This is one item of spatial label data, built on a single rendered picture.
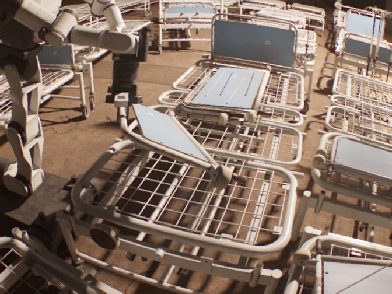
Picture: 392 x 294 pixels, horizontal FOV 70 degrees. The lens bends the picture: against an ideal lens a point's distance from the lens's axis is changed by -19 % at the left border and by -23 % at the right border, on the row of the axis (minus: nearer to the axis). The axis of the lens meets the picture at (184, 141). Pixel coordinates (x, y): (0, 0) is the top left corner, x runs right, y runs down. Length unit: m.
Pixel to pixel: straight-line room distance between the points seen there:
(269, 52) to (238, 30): 0.31
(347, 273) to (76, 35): 1.18
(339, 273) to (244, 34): 2.17
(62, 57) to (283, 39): 1.88
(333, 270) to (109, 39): 1.02
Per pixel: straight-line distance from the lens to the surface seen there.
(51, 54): 3.04
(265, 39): 2.77
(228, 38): 2.82
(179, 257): 1.15
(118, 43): 1.06
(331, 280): 1.03
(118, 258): 1.75
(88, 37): 1.12
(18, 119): 1.62
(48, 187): 2.01
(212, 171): 0.93
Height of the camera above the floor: 1.34
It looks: 31 degrees down
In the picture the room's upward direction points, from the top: straight up
